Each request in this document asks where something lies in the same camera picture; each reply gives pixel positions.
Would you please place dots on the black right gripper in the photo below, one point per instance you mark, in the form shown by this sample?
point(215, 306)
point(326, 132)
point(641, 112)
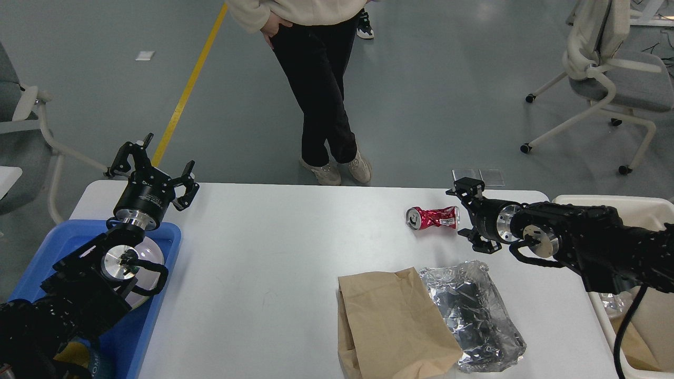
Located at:
point(491, 218)

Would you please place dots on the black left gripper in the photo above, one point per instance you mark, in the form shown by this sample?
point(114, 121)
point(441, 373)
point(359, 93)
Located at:
point(149, 192)

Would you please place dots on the crushed red can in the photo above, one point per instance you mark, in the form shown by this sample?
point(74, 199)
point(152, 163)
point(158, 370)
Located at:
point(420, 219)

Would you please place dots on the pink plate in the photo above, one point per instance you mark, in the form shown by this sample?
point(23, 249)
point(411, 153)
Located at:
point(148, 250)

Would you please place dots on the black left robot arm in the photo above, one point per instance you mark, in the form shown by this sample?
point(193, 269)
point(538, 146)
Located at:
point(87, 294)

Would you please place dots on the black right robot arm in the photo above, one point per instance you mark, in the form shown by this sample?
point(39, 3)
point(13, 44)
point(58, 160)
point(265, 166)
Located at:
point(592, 241)

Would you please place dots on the crumpled aluminium foil tray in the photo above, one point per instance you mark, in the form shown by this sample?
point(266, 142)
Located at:
point(474, 312)

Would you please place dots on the grey chair at left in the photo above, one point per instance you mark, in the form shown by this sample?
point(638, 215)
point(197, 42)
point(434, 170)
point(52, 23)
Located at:
point(34, 150)

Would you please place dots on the brown paper bag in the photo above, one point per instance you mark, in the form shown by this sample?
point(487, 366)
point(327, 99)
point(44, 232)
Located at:
point(388, 327)

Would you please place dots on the white table at left edge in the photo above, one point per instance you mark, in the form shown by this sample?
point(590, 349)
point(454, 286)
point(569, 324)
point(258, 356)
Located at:
point(9, 177)

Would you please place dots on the crumpled foil in bin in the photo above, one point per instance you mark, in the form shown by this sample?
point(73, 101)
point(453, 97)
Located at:
point(616, 305)

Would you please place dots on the blue plastic tray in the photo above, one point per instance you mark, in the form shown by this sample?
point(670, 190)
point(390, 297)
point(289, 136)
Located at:
point(126, 343)

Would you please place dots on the white plastic bin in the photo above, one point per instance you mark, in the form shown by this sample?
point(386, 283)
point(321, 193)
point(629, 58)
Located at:
point(653, 319)

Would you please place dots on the person in black trousers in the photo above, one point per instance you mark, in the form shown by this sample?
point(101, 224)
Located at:
point(312, 41)

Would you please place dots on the brown paper in bin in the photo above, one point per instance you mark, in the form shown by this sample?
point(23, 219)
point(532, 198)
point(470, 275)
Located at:
point(636, 351)

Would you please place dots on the white grey office chair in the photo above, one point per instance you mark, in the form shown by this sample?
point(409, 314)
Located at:
point(615, 83)

